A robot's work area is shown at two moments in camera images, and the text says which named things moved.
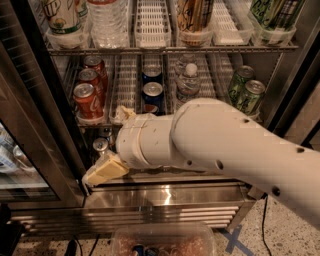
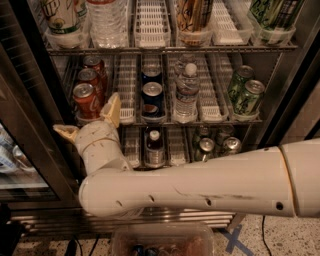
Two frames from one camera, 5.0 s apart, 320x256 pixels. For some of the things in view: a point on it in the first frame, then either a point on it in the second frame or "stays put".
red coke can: [91, 76] stays put
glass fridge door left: [40, 166] stays put
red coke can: [87, 107] stays put
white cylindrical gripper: [129, 142] to [94, 134]
